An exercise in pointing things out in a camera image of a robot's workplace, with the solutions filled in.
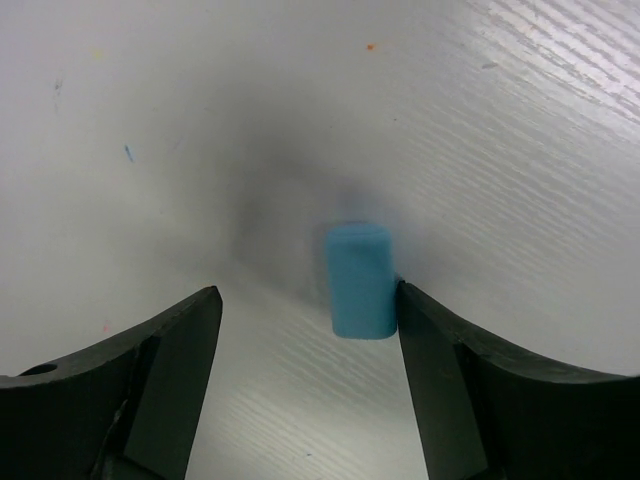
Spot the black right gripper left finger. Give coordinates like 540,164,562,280
1,287,223,479

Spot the blue highlighter cap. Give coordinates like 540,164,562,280
325,223,397,340

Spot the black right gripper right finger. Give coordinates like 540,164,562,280
395,282,639,479

